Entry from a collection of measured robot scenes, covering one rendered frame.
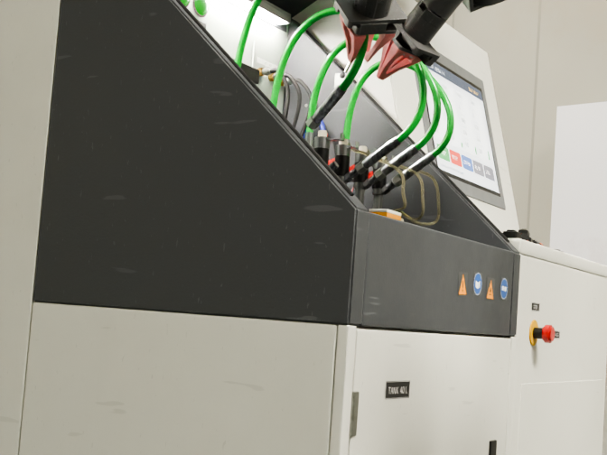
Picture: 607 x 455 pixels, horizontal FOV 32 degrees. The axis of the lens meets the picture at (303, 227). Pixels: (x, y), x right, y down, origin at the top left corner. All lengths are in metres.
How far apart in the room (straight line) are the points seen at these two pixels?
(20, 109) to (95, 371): 0.47
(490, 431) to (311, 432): 0.58
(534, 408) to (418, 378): 0.59
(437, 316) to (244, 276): 0.35
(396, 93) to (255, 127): 0.76
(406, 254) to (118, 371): 0.47
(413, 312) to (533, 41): 2.57
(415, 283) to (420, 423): 0.22
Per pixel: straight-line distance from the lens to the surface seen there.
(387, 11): 1.70
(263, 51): 2.28
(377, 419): 1.55
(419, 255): 1.65
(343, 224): 1.47
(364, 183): 2.03
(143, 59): 1.72
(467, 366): 1.86
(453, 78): 2.64
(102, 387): 1.69
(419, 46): 1.81
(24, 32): 1.90
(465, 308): 1.84
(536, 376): 2.23
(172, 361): 1.61
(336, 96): 1.76
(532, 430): 2.22
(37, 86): 1.85
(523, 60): 4.11
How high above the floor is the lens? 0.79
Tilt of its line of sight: 5 degrees up
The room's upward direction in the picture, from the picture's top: 4 degrees clockwise
